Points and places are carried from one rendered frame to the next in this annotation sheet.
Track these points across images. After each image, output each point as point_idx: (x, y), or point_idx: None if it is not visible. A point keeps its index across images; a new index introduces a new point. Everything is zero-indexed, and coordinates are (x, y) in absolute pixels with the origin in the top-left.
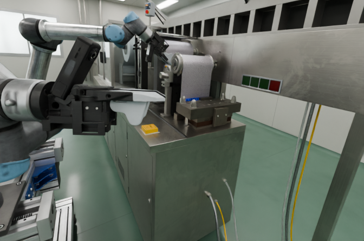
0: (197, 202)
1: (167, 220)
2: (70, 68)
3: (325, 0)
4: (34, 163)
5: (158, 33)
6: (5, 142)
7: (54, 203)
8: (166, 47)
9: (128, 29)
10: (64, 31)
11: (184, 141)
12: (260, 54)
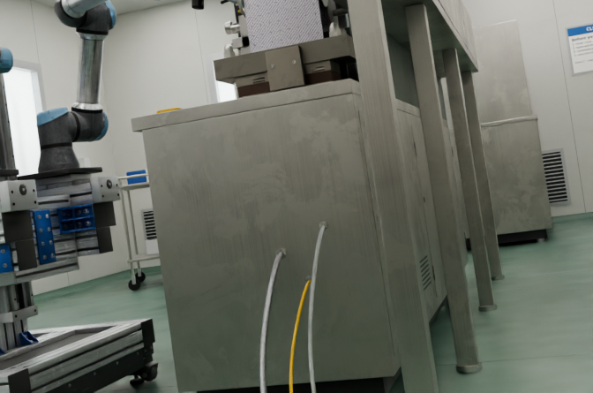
0: (255, 264)
1: (187, 281)
2: None
3: None
4: (69, 200)
5: None
6: None
7: (33, 194)
8: None
9: None
10: None
11: (191, 112)
12: None
